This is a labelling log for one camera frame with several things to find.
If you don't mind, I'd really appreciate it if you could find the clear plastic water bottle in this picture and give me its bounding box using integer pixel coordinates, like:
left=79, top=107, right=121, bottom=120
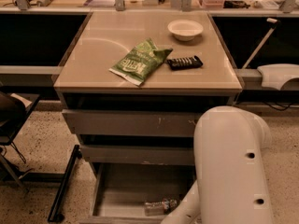
left=144, top=199, right=178, bottom=217

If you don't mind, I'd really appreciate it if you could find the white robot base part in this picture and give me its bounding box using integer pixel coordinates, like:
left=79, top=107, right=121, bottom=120
left=257, top=63, right=299, bottom=91

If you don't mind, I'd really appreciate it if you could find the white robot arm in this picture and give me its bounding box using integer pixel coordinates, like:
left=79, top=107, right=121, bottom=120
left=161, top=106, right=274, bottom=224

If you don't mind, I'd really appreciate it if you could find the grey drawer cabinet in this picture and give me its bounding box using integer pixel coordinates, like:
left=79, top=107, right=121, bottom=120
left=54, top=10, right=242, bottom=224

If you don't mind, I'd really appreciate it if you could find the grey top drawer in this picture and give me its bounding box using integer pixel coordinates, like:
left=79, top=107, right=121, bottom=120
left=63, top=109, right=200, bottom=137

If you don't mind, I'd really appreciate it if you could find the grey drawer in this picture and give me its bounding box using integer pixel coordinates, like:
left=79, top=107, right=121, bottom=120
left=63, top=109, right=200, bottom=137
left=80, top=145, right=194, bottom=165
left=79, top=163, right=194, bottom=224

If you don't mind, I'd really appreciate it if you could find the grey middle drawer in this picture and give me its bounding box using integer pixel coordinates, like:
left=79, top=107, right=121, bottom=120
left=80, top=145, right=194, bottom=165

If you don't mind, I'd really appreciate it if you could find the grey bottom drawer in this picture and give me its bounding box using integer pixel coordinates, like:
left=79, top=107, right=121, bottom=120
left=79, top=163, right=194, bottom=224

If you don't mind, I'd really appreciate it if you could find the green chip bag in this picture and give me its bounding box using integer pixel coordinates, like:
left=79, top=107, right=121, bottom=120
left=109, top=38, right=173, bottom=86

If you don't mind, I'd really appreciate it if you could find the black snack bar wrapper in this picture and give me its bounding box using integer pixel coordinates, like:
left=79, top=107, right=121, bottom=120
left=167, top=56, right=203, bottom=71

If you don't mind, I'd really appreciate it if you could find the white paper bowl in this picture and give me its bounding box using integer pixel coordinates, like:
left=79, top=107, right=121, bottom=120
left=167, top=20, right=204, bottom=41

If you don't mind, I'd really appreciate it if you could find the black chair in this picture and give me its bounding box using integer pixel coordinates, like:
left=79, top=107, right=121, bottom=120
left=0, top=91, right=39, bottom=193

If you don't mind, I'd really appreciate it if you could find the black table leg base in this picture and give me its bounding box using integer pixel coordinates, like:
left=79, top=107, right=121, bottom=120
left=48, top=145, right=81, bottom=223

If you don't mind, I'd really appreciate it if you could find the white stick handle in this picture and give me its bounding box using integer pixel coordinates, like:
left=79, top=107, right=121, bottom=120
left=242, top=18, right=280, bottom=69

